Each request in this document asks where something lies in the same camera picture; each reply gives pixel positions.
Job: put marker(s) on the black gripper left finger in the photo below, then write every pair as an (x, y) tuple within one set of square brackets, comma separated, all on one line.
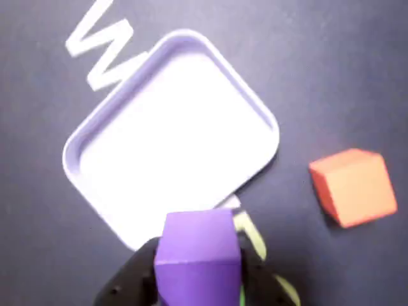
[(127, 280)]

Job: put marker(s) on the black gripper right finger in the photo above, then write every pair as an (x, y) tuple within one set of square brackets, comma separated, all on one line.
[(261, 280)]

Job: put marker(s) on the white shallow rectangular tray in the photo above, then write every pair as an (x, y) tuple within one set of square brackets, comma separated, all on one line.
[(165, 140)]

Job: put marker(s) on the dark mat with printed letters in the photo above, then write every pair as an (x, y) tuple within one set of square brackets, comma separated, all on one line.
[(334, 63)]

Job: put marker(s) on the purple wooden cube block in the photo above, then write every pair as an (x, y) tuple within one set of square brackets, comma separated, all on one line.
[(197, 255)]

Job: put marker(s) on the orange wooden cube block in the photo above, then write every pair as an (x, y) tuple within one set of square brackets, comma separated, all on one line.
[(354, 188)]

